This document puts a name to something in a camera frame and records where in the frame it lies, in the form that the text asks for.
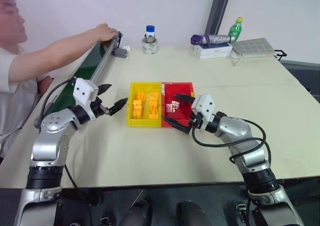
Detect metal wire stand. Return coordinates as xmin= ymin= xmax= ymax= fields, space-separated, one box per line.
xmin=230 ymin=52 xmax=245 ymax=67

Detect stacked white flat boxes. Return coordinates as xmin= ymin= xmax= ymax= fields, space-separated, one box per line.
xmin=195 ymin=42 xmax=234 ymax=60

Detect grey plastic box with cable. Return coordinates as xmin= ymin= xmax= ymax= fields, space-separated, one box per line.
xmin=114 ymin=47 xmax=129 ymax=59

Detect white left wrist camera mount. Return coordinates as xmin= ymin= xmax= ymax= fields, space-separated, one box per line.
xmin=72 ymin=78 xmax=99 ymax=104

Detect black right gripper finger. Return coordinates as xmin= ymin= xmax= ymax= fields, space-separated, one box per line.
xmin=161 ymin=115 xmax=191 ymax=135
xmin=172 ymin=94 xmax=195 ymax=105

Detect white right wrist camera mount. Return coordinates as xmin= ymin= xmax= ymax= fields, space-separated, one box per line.
xmin=191 ymin=93 xmax=216 ymax=131

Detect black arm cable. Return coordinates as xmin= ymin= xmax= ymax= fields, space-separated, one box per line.
xmin=191 ymin=119 xmax=273 ymax=163
xmin=38 ymin=77 xmax=80 ymax=189

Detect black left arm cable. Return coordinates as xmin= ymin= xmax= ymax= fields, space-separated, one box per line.
xmin=38 ymin=77 xmax=80 ymax=189

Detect gridded white tray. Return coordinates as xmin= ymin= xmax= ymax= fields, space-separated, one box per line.
xmin=229 ymin=37 xmax=276 ymax=58

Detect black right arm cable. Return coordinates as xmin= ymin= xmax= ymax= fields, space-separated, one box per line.
xmin=191 ymin=119 xmax=273 ymax=163

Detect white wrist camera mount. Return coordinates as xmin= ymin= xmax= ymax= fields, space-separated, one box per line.
xmin=191 ymin=93 xmax=216 ymax=131
xmin=72 ymin=78 xmax=99 ymax=104

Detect person's left hand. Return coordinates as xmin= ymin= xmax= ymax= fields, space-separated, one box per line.
xmin=95 ymin=23 xmax=118 ymax=41

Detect dark grey furniture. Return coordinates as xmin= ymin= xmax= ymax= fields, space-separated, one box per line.
xmin=279 ymin=59 xmax=320 ymax=100

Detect dark grey pillar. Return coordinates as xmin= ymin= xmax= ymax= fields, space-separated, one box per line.
xmin=204 ymin=0 xmax=234 ymax=36

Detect black handle frame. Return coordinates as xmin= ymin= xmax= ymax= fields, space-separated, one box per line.
xmin=273 ymin=49 xmax=288 ymax=61

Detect green plastic bottle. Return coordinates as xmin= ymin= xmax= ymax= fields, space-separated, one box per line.
xmin=228 ymin=17 xmax=244 ymax=43

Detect yellow plastic bin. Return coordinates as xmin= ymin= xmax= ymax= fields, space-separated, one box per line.
xmin=126 ymin=82 xmax=164 ymax=128

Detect green conveyor belt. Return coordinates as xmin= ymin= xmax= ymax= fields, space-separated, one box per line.
xmin=37 ymin=31 xmax=124 ymax=126

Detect white tape roll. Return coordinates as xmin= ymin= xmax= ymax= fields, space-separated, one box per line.
xmin=141 ymin=37 xmax=160 ymax=55

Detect man in white shirt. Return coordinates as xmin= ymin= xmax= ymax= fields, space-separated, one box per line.
xmin=0 ymin=0 xmax=55 ymax=159

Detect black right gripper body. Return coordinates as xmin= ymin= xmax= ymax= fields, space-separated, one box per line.
xmin=188 ymin=112 xmax=203 ymax=131

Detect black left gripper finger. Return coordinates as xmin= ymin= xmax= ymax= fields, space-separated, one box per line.
xmin=96 ymin=84 xmax=113 ymax=96
xmin=108 ymin=97 xmax=129 ymax=116

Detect red plastic bin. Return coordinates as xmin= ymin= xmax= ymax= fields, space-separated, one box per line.
xmin=160 ymin=81 xmax=197 ymax=128

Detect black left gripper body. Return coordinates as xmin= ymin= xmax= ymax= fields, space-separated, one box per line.
xmin=89 ymin=95 xmax=111 ymax=119

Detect purple grey folded umbrella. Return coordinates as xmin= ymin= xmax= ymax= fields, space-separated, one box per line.
xmin=190 ymin=34 xmax=237 ymax=46

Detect blue-capped white bottle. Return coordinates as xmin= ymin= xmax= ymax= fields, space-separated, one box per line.
xmin=144 ymin=25 xmax=157 ymax=43

